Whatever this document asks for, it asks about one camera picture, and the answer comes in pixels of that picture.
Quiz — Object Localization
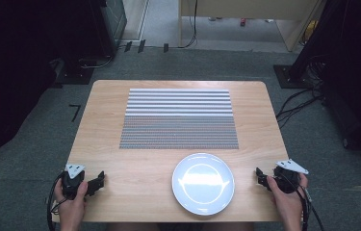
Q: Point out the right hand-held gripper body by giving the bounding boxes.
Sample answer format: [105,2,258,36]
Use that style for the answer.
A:
[271,159,310,194]

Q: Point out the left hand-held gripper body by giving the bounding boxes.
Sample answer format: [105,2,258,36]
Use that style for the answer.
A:
[60,164,89,200]

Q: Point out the person's right hand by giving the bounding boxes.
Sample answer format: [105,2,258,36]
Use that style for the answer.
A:
[266,172,309,219]

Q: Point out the person's left hand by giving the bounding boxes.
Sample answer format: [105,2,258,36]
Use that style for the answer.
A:
[53,177,90,221]

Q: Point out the white round plate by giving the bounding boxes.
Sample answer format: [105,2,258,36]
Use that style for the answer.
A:
[171,152,236,217]

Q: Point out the striped woven placemat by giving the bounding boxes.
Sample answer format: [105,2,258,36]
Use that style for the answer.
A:
[118,88,240,150]

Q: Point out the dark curtain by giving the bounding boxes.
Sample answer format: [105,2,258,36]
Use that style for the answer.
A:
[288,0,361,163]
[0,0,94,171]

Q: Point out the yellow item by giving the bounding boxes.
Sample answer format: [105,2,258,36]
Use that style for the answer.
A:
[302,18,320,45]

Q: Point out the black equipment cabinet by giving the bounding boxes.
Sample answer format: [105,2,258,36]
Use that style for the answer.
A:
[86,0,128,60]

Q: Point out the light wooden desk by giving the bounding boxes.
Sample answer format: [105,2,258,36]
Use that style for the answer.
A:
[177,0,326,53]

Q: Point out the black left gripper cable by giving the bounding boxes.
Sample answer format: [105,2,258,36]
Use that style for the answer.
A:
[46,171,68,231]

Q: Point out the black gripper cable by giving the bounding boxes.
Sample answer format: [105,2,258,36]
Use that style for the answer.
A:
[46,171,68,231]
[292,179,326,231]

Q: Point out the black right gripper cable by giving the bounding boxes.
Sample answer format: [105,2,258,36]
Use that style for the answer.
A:
[292,179,326,231]

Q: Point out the black floor cables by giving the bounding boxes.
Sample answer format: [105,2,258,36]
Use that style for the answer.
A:
[275,85,326,130]

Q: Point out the black stand base plate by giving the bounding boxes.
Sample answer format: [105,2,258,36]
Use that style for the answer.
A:
[54,65,95,87]
[272,64,312,90]

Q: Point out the grey floor cable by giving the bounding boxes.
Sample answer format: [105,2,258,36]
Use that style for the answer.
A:
[77,55,115,70]

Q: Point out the black hanging cable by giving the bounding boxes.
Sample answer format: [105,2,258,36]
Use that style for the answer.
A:
[179,0,199,50]

